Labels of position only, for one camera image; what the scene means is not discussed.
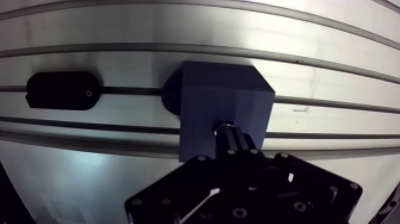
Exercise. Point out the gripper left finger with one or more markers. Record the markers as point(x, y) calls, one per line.
point(187, 187)

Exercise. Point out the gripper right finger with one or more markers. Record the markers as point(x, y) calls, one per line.
point(297, 187)

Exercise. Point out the dark blue-grey block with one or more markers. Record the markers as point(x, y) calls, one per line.
point(225, 94)

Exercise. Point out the black oval holder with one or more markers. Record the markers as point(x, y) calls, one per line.
point(62, 90)

